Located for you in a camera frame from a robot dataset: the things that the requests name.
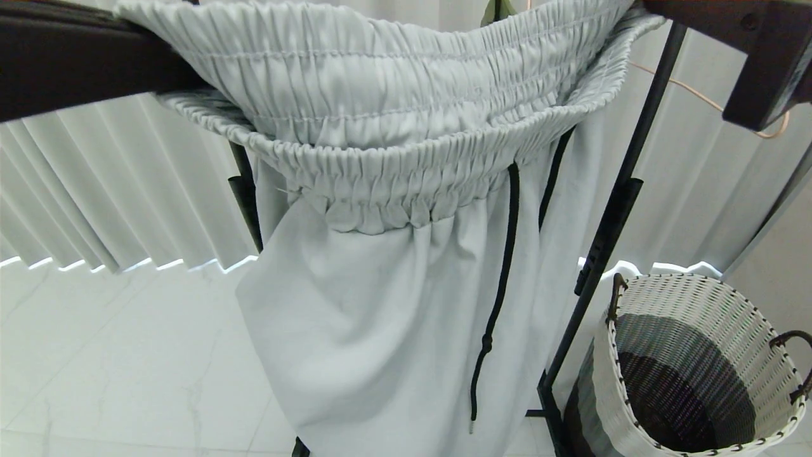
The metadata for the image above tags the black clothes rack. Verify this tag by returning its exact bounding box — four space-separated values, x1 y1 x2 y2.
227 22 689 457

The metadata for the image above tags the pink clothes hanger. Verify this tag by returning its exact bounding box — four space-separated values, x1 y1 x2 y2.
628 60 790 139

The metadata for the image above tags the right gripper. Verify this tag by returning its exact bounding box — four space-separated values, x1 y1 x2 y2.
644 0 812 132

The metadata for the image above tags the white curtain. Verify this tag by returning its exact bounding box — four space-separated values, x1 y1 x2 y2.
0 0 812 280

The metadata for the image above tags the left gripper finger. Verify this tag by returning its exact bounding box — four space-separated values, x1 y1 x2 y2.
0 13 211 124

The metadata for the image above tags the pale grey garment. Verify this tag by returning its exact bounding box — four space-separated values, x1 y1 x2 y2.
114 0 667 457

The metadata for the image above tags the green t-shirt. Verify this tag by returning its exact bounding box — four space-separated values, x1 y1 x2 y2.
480 0 518 26

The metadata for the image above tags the white laundry basket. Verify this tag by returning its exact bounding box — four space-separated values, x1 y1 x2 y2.
565 273 812 457

